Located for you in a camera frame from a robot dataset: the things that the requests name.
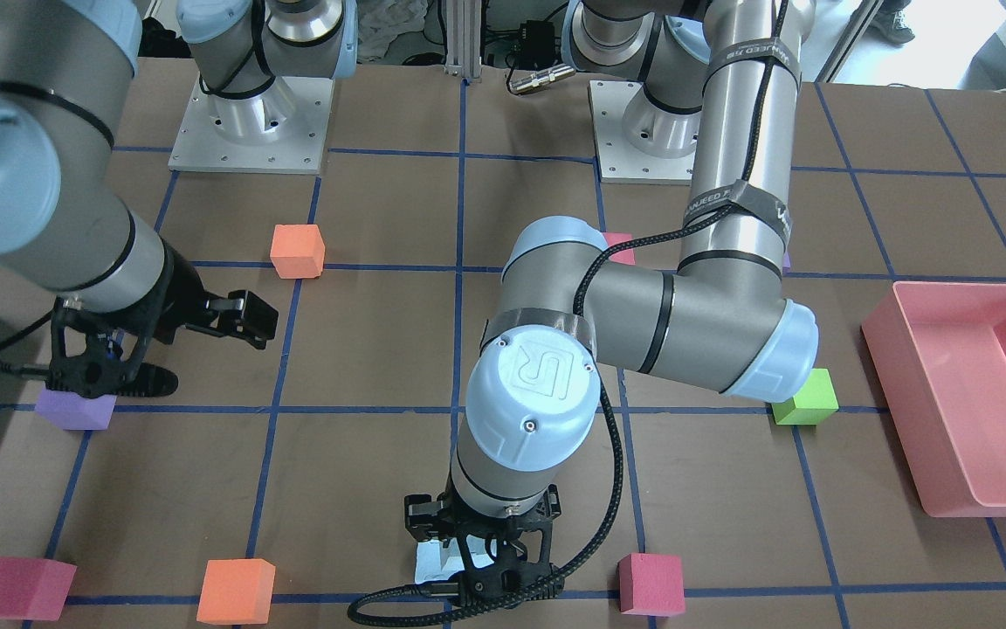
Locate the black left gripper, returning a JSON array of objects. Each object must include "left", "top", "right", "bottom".
[{"left": 404, "top": 485, "right": 562, "bottom": 606}]

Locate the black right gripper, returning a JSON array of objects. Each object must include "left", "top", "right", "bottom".
[{"left": 45, "top": 244, "right": 279, "bottom": 399}]

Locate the light blue block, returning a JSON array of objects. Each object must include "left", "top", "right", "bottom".
[{"left": 414, "top": 540, "right": 465, "bottom": 583}]

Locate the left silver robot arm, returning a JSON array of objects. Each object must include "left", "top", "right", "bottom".
[{"left": 348, "top": 1, "right": 818, "bottom": 626}]

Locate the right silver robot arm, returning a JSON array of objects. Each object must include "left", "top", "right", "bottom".
[{"left": 0, "top": 1, "right": 277, "bottom": 398}]

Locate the near orange block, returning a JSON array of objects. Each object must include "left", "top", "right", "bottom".
[{"left": 269, "top": 224, "right": 325, "bottom": 280}]

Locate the orange block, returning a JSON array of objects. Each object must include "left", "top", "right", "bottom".
[
  {"left": 269, "top": 224, "right": 325, "bottom": 280},
  {"left": 196, "top": 558, "right": 276, "bottom": 626}
]

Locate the purple block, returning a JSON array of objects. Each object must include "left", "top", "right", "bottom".
[{"left": 35, "top": 389, "right": 117, "bottom": 431}]

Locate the far orange block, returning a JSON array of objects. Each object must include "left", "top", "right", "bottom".
[{"left": 196, "top": 558, "right": 276, "bottom": 626}]

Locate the far pink block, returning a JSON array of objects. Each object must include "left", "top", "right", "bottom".
[{"left": 617, "top": 553, "right": 686, "bottom": 618}]

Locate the pink block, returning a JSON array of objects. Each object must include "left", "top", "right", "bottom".
[
  {"left": 0, "top": 556, "right": 77, "bottom": 621},
  {"left": 617, "top": 553, "right": 686, "bottom": 618}
]

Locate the green block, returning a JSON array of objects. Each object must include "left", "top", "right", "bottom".
[{"left": 771, "top": 368, "right": 839, "bottom": 425}]

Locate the pink plastic tray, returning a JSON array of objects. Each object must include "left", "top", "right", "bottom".
[{"left": 862, "top": 281, "right": 1006, "bottom": 517}]

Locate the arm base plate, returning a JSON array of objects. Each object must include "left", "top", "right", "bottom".
[
  {"left": 589, "top": 80, "right": 701, "bottom": 186},
  {"left": 169, "top": 77, "right": 336, "bottom": 175}
]

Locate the aluminium frame post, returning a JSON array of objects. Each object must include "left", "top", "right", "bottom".
[{"left": 437, "top": 1, "right": 486, "bottom": 84}]

